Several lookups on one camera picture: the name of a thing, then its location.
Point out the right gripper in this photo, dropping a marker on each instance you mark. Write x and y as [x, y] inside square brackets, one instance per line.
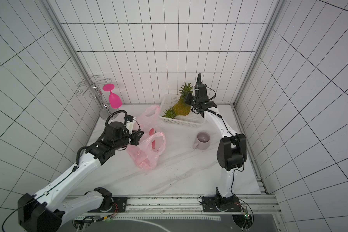
[200, 89]

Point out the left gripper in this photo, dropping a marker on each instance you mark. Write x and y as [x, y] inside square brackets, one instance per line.
[136, 137]

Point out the green-brown pineapple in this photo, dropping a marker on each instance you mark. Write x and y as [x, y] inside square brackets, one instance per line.
[181, 108]

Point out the pink plastic bag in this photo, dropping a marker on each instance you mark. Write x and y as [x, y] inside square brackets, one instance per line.
[153, 142]

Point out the yellow pineapple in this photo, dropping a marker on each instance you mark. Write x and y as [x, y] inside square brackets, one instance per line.
[170, 113]

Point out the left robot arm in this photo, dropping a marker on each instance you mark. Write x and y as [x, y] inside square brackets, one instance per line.
[47, 210]

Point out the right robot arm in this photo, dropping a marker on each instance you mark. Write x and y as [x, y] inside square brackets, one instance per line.
[231, 152]

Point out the white plastic basket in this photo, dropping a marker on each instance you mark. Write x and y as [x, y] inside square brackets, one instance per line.
[191, 120]

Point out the lilac mug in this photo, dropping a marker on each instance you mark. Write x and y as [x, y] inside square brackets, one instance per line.
[202, 141]

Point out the pink wine glass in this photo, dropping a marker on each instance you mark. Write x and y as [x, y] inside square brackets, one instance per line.
[114, 100]

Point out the silver glass rack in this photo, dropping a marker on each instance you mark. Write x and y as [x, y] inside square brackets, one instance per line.
[93, 86]

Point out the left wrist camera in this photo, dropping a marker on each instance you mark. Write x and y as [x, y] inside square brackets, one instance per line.
[129, 123]

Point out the aluminium rail frame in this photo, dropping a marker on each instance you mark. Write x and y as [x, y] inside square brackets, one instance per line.
[143, 208]

